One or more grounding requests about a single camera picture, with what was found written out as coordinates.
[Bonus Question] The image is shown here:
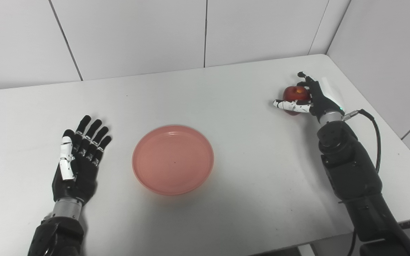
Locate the pink round plate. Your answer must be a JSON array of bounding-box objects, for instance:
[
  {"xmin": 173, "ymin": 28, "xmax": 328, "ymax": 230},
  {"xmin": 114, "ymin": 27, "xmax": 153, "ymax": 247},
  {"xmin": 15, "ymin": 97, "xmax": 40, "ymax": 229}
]
[{"xmin": 132, "ymin": 125, "xmax": 215, "ymax": 196}]

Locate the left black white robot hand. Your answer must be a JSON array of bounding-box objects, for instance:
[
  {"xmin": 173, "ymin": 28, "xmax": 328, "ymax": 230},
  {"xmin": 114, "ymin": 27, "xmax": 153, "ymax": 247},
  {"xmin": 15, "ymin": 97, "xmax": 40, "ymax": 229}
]
[{"xmin": 52, "ymin": 115, "xmax": 112, "ymax": 206}]

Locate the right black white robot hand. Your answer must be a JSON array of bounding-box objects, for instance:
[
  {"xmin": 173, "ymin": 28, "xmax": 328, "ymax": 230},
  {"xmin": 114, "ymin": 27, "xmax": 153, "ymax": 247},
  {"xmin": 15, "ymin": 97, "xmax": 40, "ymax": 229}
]
[{"xmin": 273, "ymin": 71, "xmax": 345, "ymax": 124}]

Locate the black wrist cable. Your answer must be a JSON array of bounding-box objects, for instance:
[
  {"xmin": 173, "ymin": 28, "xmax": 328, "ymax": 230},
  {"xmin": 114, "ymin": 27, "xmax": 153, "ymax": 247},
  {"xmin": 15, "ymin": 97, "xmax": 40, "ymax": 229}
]
[{"xmin": 342, "ymin": 109, "xmax": 382, "ymax": 256}]

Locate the red apple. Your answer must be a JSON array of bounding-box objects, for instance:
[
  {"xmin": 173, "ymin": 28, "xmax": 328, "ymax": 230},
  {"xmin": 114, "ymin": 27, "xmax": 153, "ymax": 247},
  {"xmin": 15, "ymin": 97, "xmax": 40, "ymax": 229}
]
[{"xmin": 282, "ymin": 85, "xmax": 311, "ymax": 116}]

